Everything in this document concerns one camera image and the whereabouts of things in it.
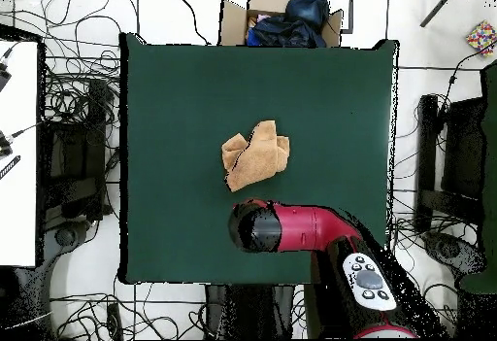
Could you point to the tan terry towel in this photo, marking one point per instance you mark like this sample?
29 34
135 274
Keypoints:
256 158

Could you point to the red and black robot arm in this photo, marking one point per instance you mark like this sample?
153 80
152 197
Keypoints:
310 228

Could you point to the multicoloured patterned item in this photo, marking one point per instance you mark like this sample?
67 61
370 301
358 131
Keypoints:
482 38

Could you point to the dark green table cloth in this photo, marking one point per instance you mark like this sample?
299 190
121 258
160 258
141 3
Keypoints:
174 123

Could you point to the brown cardboard box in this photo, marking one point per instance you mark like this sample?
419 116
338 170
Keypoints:
233 22

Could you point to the dark blue clothing pile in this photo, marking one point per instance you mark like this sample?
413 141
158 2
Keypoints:
291 26

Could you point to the grey round stand base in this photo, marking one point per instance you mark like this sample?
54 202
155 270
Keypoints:
64 236
450 249

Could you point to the black power strip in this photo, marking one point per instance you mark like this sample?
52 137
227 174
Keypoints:
114 321

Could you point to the white desk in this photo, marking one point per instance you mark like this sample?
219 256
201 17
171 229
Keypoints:
17 162

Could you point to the dark slanted rod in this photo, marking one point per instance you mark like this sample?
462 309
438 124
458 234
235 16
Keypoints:
440 6

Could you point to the black device on desk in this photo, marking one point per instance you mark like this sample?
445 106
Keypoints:
3 76

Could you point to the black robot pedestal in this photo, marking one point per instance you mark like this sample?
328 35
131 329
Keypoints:
248 310

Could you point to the black frame stand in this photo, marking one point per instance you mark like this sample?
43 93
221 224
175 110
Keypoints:
73 162
462 146

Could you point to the dark rectangular frame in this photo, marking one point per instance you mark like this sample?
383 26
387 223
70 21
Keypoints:
351 10

